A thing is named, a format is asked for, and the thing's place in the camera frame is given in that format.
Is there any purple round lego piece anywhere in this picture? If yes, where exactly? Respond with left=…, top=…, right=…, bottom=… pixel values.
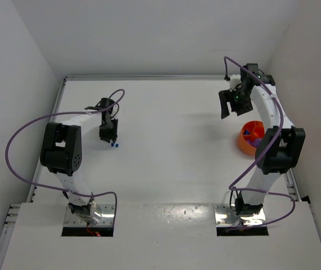
left=248, top=138, right=262, bottom=148

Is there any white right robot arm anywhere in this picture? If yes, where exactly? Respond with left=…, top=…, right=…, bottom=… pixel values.
left=219, top=64, right=306, bottom=216

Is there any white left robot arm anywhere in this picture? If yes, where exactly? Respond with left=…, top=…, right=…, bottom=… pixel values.
left=40, top=98, right=118, bottom=224

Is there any orange divided round container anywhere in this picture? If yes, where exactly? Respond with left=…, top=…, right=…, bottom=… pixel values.
left=237, top=120, right=265, bottom=157

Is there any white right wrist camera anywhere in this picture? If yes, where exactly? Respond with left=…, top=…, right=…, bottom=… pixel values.
left=224, top=74, right=242, bottom=91

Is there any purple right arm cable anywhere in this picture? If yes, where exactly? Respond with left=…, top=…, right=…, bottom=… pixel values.
left=223, top=56, right=296, bottom=232

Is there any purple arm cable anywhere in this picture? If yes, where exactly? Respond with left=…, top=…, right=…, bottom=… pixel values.
left=5, top=89, right=126, bottom=223
left=223, top=56, right=296, bottom=232

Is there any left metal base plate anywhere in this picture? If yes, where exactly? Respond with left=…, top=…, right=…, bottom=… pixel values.
left=63, top=204, right=115, bottom=227

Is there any metal base plate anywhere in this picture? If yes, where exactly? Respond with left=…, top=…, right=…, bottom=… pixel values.
left=214, top=204, right=266, bottom=228
left=63, top=204, right=115, bottom=227

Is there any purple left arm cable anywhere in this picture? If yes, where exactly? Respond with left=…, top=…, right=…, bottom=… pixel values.
left=5, top=89, right=126, bottom=223

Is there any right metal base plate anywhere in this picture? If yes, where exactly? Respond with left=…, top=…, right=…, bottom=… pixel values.
left=214, top=204, right=266, bottom=228

